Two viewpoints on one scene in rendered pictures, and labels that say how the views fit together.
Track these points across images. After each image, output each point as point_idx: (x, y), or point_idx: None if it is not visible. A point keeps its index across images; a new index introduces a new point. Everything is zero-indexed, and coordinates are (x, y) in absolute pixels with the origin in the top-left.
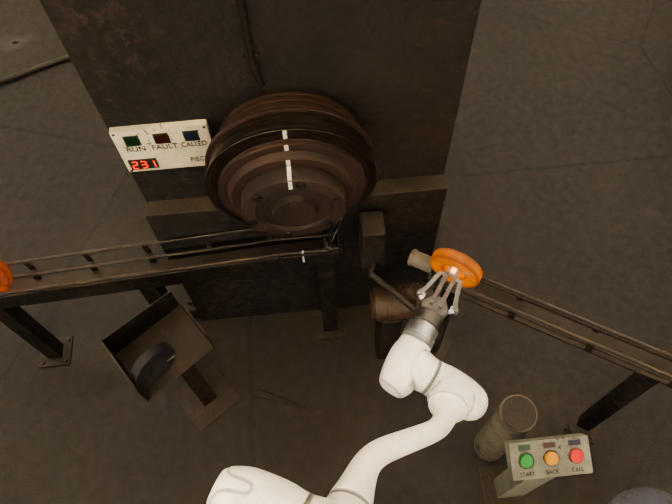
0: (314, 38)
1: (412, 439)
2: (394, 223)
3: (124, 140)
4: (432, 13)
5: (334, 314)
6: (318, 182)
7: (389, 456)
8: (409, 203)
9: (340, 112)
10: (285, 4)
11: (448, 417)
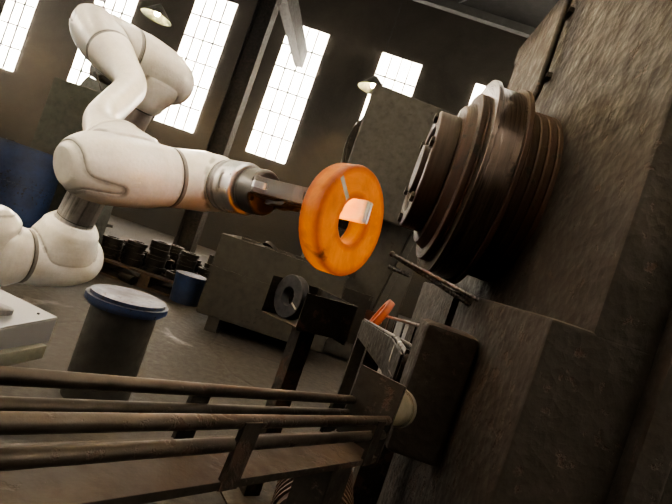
0: (585, 34)
1: (118, 85)
2: (471, 413)
3: None
4: None
5: None
6: (442, 112)
7: (121, 74)
8: (503, 349)
9: (549, 126)
10: (586, 4)
11: (105, 112)
